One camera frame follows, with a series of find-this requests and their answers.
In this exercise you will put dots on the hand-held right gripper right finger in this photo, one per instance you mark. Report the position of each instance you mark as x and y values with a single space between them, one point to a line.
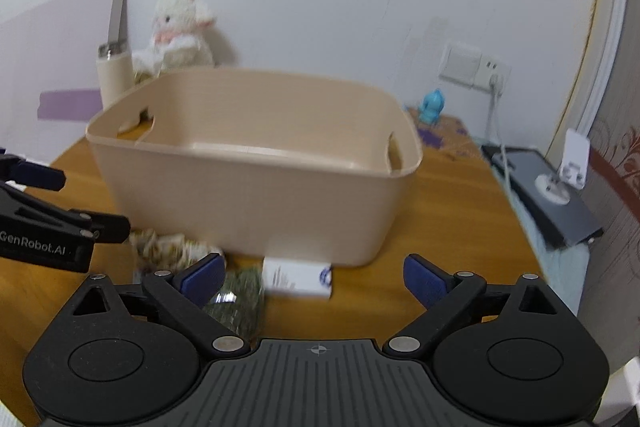
425 279

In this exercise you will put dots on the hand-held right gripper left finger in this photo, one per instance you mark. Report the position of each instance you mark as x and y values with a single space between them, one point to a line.
205 279

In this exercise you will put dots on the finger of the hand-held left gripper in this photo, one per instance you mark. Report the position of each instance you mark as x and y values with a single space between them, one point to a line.
35 174
107 228

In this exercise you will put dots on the green packet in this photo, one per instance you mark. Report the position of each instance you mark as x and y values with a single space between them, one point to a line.
240 297

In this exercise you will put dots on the floral packet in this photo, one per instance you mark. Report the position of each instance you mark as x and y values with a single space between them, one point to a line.
165 247

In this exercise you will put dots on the beige plastic basket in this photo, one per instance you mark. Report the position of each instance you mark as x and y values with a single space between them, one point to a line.
250 207

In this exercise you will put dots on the white box blue label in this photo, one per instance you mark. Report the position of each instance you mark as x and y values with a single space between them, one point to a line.
295 279

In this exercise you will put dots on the purple tape strip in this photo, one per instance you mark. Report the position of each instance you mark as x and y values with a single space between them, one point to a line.
67 103

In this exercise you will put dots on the beige thermos bottle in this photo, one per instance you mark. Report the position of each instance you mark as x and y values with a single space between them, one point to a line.
114 77

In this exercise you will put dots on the blue toy figurine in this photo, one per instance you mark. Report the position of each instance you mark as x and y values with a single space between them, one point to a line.
431 107

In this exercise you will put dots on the white plush sheep toy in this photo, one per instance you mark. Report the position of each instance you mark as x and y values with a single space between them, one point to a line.
175 22

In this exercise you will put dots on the white wall switch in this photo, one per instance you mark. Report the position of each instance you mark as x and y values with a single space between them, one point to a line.
459 63

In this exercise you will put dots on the white wall socket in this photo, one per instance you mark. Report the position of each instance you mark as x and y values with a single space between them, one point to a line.
492 69

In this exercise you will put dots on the white door frame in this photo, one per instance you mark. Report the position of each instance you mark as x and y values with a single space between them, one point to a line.
600 32

